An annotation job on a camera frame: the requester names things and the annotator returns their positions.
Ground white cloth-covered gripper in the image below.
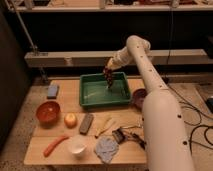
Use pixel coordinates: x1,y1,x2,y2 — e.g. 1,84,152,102
106,47,131,70

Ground dark red grape bunch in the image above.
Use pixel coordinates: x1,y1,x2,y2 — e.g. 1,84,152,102
103,67,113,88

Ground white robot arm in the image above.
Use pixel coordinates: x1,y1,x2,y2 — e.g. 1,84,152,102
107,35,195,171

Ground white plastic cup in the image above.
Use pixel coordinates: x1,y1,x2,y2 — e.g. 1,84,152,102
67,135,87,158

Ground green plastic tray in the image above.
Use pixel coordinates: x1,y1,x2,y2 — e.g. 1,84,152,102
79,72,131,108

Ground purple bowl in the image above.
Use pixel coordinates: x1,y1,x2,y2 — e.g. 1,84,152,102
132,89,147,109

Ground grey brown block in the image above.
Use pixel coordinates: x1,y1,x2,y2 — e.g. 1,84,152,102
79,113,94,135

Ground blue sponge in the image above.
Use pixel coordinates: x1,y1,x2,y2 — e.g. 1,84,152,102
47,84,59,99

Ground metal spoon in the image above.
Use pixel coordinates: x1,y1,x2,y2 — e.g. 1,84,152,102
119,125,143,129

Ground wooden spatula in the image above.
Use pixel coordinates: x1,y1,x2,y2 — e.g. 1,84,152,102
95,116,114,138

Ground yellow apple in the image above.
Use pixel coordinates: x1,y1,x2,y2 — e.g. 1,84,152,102
64,113,77,128

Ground small dark metal scraper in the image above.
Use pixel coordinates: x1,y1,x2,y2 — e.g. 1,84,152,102
112,129,125,144

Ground metal shelf rack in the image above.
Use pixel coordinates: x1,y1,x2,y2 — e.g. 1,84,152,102
5,9,213,78

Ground red bowl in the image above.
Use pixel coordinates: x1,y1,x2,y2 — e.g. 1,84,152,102
36,101,60,125

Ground blue grey cloth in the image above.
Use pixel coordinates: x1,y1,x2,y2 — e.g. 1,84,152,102
94,137,119,164

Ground orange carrot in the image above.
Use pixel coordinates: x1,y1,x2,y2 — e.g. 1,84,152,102
43,135,68,157

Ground black floor cables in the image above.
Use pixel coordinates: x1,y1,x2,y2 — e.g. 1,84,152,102
161,53,213,171

